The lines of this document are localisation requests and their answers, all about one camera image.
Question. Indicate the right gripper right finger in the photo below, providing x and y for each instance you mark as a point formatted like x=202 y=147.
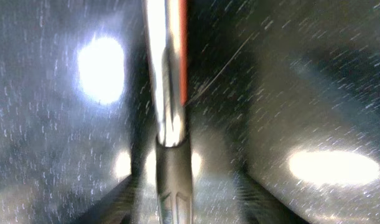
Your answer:
x=264 y=208

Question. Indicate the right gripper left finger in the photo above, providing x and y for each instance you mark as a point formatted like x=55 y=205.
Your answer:
x=115 y=208

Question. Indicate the hammer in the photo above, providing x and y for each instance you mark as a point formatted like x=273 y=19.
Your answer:
x=174 y=171

